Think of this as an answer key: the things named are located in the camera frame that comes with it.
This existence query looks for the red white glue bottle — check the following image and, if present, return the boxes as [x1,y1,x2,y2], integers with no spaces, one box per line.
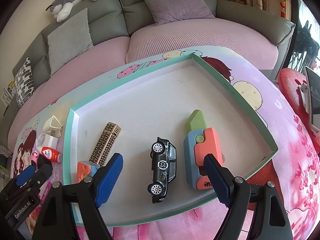
[40,146,62,163]

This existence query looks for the pink smart watch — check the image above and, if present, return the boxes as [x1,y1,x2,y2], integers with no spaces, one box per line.
[30,151,39,166]

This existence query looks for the grey sofa with pink cover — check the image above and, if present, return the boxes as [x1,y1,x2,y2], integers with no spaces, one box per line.
[1,0,295,150]

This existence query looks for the black toy car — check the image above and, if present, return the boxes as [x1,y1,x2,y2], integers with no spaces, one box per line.
[148,137,177,204]

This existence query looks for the cartoon couple printed blanket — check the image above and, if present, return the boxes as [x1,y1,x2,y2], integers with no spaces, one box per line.
[8,46,319,239]

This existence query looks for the books beside sofa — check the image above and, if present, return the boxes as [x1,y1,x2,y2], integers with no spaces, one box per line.
[1,80,16,107]

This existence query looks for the white power adapter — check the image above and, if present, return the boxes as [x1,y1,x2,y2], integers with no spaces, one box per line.
[35,133,59,149]

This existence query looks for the gold patterned lighter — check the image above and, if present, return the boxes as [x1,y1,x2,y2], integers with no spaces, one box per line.
[89,122,121,166]

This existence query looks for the black power adapter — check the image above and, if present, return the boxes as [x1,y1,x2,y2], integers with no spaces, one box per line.
[37,155,53,171]

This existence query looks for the black white patterned cushion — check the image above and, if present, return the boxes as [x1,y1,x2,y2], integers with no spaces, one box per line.
[15,57,35,108]

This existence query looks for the tablet on stool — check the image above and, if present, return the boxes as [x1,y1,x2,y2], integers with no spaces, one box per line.
[305,67,320,137]

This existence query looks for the grey purple cushion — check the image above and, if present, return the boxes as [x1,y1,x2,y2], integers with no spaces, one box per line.
[144,0,215,25]

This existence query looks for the cream plastic hair claw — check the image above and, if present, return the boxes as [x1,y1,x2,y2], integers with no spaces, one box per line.
[43,115,63,138]

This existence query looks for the teal shallow cardboard tray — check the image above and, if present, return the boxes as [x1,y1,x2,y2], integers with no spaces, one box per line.
[62,54,278,226]

